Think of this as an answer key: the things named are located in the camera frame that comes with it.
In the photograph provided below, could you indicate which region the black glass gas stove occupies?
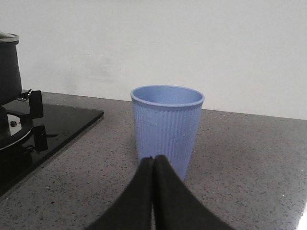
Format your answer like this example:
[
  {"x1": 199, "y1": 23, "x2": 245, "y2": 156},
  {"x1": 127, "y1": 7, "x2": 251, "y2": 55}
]
[{"x1": 0, "y1": 103, "x2": 104, "y2": 195}]

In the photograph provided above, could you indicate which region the glass pot lid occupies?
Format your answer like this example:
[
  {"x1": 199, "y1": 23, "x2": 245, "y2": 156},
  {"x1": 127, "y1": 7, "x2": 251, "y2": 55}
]
[{"x1": 0, "y1": 32, "x2": 19, "y2": 43}]

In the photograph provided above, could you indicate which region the right black pot support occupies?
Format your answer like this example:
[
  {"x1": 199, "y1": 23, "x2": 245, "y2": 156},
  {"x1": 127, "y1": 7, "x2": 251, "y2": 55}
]
[{"x1": 4, "y1": 89, "x2": 44, "y2": 119}]

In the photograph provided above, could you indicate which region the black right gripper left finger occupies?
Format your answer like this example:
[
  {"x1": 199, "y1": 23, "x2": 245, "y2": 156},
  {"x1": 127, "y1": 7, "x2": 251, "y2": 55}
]
[{"x1": 87, "y1": 157, "x2": 154, "y2": 230}]

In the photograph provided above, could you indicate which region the dark blue cooking pot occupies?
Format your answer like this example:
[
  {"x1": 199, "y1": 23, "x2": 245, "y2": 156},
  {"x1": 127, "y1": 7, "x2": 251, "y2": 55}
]
[{"x1": 0, "y1": 41, "x2": 22, "y2": 105}]

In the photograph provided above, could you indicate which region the right gas burner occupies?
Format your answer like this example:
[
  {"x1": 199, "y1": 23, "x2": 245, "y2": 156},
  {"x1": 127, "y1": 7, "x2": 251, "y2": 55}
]
[{"x1": 0, "y1": 106, "x2": 33, "y2": 150}]

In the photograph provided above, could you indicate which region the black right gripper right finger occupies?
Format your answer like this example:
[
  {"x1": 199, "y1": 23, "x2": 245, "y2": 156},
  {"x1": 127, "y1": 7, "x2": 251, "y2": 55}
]
[{"x1": 153, "y1": 155, "x2": 233, "y2": 230}]

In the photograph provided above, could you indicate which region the blue ribbed plastic cup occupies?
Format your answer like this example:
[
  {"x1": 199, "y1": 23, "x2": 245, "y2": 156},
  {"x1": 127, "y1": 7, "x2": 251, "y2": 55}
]
[{"x1": 130, "y1": 85, "x2": 205, "y2": 180}]

